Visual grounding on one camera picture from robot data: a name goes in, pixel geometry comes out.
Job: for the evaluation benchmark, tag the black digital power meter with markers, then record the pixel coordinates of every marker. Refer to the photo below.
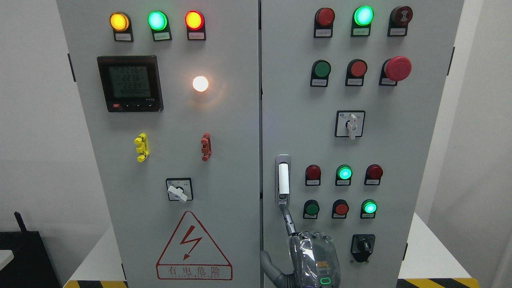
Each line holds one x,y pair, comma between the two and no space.
131,83

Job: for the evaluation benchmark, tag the black box at left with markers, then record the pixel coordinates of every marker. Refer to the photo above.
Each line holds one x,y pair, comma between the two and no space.
31,266

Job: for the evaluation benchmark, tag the dark red light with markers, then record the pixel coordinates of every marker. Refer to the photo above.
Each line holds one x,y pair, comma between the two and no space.
313,175
373,175

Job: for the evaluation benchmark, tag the white lit indicator light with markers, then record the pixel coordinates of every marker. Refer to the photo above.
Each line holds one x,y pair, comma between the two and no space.
200,83

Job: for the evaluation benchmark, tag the red lit indicator light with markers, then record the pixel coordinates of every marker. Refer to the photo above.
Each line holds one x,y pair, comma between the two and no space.
195,25

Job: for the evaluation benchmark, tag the yellow terminal clip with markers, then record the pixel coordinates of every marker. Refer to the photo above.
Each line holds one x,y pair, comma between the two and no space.
141,142

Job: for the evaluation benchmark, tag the red triangle warning sticker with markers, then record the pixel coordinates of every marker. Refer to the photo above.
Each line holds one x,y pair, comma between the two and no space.
192,254

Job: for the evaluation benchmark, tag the upper right white selector switch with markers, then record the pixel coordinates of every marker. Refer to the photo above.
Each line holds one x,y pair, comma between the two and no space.
349,123

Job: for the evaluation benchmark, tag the dark red buzzer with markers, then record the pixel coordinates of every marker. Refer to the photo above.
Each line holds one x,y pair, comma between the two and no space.
399,19

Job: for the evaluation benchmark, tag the red push button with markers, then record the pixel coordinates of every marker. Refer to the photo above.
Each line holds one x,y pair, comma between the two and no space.
340,209
356,71

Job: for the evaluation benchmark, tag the green lit light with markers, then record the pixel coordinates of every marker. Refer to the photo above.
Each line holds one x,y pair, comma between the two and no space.
343,175
361,21

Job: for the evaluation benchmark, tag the right grey cabinet door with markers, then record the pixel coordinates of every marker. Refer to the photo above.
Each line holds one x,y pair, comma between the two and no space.
299,120

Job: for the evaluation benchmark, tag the green lit light top right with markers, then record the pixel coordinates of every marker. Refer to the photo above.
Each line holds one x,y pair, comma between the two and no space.
361,21

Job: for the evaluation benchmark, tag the yellow indicator light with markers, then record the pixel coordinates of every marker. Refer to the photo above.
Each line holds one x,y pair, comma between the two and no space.
121,25

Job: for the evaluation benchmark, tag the grey cabinet door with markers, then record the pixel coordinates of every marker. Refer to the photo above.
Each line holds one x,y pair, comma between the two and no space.
299,120
226,186

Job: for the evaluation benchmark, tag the green push button upper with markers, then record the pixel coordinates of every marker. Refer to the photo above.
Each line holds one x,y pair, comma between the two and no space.
320,72

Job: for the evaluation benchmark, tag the green lit push button lower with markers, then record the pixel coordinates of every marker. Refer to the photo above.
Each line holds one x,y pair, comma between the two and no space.
368,209

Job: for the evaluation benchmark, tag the left grey cabinet door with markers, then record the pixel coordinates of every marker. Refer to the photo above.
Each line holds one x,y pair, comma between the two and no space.
226,186

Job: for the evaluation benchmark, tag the left door white selector switch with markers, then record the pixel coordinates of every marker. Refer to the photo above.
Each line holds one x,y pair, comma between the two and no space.
180,189

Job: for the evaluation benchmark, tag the red push button lower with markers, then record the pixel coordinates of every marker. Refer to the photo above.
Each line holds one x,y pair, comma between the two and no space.
340,209

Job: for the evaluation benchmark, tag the black rotary knob switch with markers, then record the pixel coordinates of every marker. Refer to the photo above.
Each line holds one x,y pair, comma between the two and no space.
362,246

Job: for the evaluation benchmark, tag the silver door handle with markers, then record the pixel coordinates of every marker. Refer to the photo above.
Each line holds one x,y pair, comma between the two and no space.
282,179

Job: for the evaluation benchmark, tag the red emergency stop button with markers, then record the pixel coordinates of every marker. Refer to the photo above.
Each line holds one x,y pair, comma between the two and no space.
395,70

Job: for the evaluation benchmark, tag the dark red light middle right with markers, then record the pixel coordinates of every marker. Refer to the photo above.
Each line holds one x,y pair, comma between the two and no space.
373,175

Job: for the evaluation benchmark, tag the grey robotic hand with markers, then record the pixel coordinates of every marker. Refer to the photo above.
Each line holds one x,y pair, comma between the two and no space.
313,255

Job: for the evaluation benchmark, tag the red push button upper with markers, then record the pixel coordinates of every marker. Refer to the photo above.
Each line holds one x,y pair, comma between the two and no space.
356,71

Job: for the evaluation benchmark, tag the green lit light middle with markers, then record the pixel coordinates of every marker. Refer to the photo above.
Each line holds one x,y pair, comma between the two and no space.
343,175

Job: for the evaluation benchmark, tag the red indicator light top right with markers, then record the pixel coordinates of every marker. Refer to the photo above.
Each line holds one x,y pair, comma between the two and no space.
323,23

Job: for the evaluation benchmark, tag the dark red light middle left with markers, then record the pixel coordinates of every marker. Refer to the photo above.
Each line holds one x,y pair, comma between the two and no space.
313,175

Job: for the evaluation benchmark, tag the red terminal clip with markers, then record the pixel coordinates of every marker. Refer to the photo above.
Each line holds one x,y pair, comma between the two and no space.
206,149

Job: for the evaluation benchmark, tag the green indicator light top left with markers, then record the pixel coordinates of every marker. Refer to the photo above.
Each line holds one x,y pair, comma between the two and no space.
159,25

